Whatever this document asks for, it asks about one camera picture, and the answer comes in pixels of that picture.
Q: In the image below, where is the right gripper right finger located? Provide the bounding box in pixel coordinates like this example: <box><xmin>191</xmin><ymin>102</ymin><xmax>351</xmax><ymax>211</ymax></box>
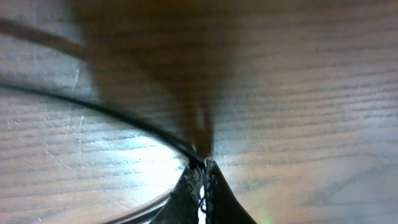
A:
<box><xmin>204</xmin><ymin>160</ymin><xmax>256</xmax><ymax>224</ymax></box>

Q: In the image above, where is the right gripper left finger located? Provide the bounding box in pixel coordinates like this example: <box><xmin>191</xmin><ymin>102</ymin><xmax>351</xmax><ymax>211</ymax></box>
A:
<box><xmin>150</xmin><ymin>164</ymin><xmax>202</xmax><ymax>224</ymax></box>

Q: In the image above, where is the black usb cable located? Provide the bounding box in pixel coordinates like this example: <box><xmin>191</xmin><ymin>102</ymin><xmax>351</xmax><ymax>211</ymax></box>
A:
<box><xmin>0</xmin><ymin>81</ymin><xmax>205</xmax><ymax>224</ymax></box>

